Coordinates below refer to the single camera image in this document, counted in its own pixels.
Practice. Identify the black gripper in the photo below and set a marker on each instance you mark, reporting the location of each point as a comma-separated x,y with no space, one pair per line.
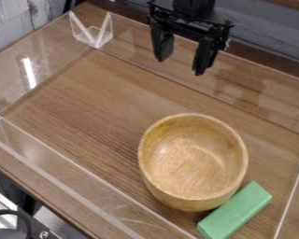
192,19

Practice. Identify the brown wooden bowl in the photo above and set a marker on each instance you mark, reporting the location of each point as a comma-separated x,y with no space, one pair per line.
192,160

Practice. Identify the green rectangular block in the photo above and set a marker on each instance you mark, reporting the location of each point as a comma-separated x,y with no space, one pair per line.
230,217

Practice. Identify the clear acrylic corner bracket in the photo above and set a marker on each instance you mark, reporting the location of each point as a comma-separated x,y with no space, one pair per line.
93,36

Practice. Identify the clear acrylic tray wall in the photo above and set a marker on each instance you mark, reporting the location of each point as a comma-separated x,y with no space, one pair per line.
77,104

